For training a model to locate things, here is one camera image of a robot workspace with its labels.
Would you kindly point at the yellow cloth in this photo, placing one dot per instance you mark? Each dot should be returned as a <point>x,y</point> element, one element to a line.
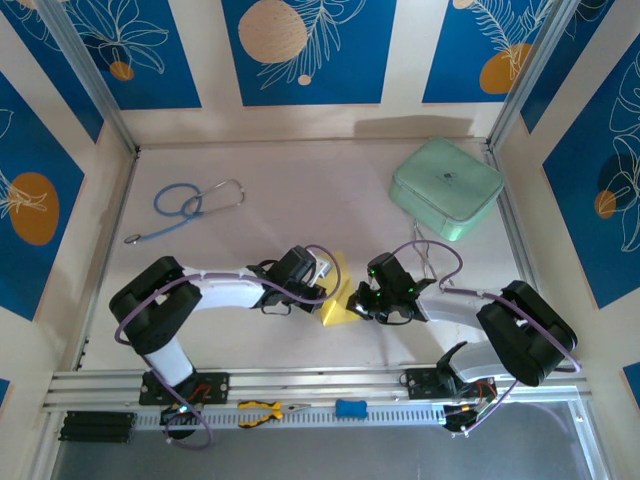
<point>336,314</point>

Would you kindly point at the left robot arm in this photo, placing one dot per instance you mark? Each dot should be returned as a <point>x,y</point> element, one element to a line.
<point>160,335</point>

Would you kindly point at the metal forceps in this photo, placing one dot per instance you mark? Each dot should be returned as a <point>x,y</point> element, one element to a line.
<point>428,264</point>

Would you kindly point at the blue bone-shaped block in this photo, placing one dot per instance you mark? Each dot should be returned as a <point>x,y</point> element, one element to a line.
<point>351,408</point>

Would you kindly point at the yellow black pliers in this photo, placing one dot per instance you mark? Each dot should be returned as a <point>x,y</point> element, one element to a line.
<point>276,411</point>

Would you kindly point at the mint green zip case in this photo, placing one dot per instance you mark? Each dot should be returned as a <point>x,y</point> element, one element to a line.
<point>445,170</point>

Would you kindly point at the small black controller board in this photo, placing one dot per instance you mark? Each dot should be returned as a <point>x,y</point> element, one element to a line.
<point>470,414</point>
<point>180,411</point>

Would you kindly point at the blue stethoscope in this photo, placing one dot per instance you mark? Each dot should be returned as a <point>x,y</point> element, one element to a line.
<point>133,239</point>

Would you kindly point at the black stacked bars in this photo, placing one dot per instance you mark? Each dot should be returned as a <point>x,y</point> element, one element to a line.
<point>97,426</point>

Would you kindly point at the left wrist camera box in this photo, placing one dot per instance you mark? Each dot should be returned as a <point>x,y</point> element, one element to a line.
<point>323,267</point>

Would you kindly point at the aluminium mounting rail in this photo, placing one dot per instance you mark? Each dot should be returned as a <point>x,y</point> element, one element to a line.
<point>310,382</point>

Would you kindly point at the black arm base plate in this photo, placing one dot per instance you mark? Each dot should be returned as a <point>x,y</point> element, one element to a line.
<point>215,387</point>
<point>420,382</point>

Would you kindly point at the aluminium frame post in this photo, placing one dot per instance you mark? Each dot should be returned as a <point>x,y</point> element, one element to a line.
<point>525,75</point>
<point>95,85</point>

